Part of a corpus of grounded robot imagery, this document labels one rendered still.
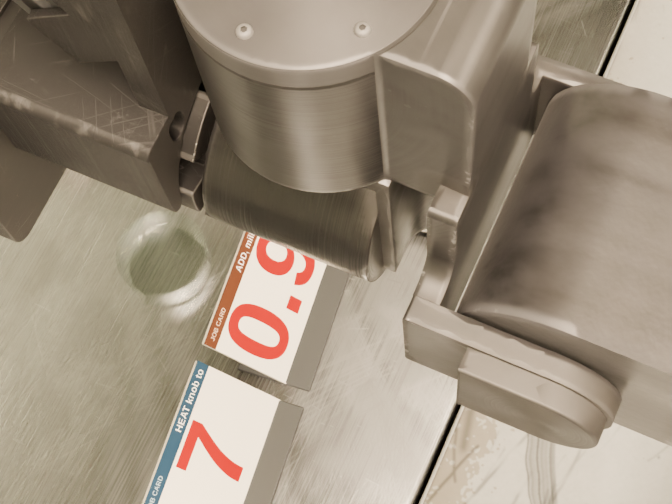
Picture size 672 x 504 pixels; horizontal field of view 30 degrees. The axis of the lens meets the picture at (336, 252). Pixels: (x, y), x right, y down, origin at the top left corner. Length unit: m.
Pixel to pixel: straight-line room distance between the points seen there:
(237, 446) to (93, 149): 0.42
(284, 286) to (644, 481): 0.23
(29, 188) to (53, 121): 0.06
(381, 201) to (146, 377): 0.47
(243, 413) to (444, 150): 0.47
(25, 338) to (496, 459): 0.29
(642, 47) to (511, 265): 0.54
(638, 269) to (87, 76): 0.14
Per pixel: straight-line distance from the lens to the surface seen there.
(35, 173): 0.37
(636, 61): 0.82
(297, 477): 0.73
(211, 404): 0.71
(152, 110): 0.31
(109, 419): 0.75
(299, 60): 0.24
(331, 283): 0.75
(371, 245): 0.32
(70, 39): 0.30
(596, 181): 0.31
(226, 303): 0.72
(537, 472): 0.73
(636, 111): 0.32
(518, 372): 0.30
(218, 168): 0.32
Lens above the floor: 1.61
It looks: 69 degrees down
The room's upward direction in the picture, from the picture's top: 10 degrees counter-clockwise
